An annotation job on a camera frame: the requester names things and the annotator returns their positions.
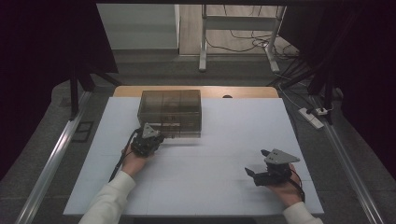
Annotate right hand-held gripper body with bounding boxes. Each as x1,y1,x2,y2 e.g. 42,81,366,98
253,148,302,187

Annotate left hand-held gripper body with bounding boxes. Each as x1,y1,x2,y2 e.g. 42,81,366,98
130,122,166,159

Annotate smoky transparent drawer box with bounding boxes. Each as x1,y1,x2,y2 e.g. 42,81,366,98
136,89,203,139

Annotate person's right hand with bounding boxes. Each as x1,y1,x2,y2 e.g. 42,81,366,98
266,164,304,209

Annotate person's left hand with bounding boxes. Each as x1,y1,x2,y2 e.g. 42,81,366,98
120,145,154,180

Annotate white table board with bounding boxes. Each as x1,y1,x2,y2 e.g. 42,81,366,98
63,96,325,217

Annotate white power strip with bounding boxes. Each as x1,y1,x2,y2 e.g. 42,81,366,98
298,106,325,131

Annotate white plug adapter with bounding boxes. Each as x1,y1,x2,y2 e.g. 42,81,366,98
315,106,333,117

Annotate wooden table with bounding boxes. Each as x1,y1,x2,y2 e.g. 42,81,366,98
112,85,280,99

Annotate black metal stand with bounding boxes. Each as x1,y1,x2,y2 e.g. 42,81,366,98
267,59,337,126
68,62,123,121

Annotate white cabinet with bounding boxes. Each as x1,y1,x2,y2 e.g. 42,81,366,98
96,3,181,51

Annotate dark curtain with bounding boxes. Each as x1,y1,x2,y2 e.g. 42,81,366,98
278,4,396,181
0,0,119,182

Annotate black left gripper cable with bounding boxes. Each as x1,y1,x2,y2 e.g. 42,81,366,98
107,128,140,184

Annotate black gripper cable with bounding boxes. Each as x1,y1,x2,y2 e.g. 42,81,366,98
107,128,140,184
290,175,306,203

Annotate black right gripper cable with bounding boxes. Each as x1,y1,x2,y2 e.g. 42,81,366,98
290,175,306,203

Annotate white cable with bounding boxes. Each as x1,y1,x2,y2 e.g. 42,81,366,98
277,83,304,110

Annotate black rectangular floor frame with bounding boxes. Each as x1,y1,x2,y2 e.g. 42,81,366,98
71,120,94,144

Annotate aluminium rail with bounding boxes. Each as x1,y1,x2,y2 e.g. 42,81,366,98
310,95,388,224
14,91,93,224

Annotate black floor cables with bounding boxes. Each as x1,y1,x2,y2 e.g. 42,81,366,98
205,5,301,61

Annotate white metal desk frame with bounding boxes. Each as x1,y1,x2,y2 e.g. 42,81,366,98
198,4,288,75

